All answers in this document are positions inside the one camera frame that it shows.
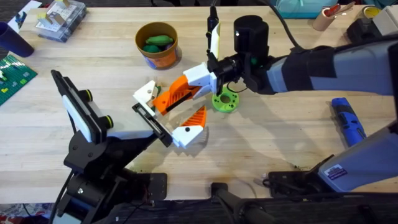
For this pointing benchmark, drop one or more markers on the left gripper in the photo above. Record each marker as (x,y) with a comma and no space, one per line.
(130,132)

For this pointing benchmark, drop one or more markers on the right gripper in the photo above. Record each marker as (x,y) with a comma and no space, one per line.
(250,37)

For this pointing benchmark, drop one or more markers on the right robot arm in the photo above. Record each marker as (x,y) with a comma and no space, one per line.
(357,71)

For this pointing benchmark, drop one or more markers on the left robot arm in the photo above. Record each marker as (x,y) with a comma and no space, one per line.
(93,194)

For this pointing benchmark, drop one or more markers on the green vegetable toy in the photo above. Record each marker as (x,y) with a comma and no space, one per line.
(158,90)

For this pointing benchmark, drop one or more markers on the blue electric screwdriver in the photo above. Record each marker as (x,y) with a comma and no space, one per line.
(348,119)

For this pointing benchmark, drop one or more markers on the green disc with holes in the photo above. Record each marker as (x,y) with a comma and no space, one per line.
(231,104)

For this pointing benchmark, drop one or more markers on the right wrist upright plate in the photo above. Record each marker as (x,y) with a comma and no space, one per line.
(216,40)

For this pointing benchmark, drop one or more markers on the wrist upright plate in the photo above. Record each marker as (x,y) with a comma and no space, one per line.
(216,40)
(66,90)

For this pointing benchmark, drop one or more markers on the orange tub with toys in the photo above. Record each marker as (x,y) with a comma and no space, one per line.
(157,46)

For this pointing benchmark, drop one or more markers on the left wrist upright plate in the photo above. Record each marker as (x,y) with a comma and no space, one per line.
(66,90)

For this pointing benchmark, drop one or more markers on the teal box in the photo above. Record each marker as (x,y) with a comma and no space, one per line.
(301,7)

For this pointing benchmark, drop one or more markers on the clear box with blocks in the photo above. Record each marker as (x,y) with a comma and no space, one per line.
(60,20)

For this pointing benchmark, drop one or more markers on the green board with blocks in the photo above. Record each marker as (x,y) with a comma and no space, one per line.
(14,79)

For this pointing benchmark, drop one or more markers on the dark blue cup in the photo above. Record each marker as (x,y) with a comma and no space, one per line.
(14,42)

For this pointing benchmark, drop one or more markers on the black block tool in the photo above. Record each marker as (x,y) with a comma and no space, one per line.
(362,31)

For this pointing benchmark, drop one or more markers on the white printed card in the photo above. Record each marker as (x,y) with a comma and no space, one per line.
(21,17)

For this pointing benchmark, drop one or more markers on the pale grey box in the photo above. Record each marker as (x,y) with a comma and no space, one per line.
(387,20)

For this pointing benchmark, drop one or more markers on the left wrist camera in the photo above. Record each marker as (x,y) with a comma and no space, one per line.
(107,122)

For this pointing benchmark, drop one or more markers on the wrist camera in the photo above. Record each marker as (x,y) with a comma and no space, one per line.
(107,122)
(212,21)

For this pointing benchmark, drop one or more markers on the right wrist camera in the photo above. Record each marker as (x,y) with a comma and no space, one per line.
(212,21)

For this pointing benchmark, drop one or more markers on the black camera pole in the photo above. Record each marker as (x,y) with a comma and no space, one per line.
(231,200)

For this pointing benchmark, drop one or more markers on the black rail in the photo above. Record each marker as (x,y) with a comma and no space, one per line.
(326,211)

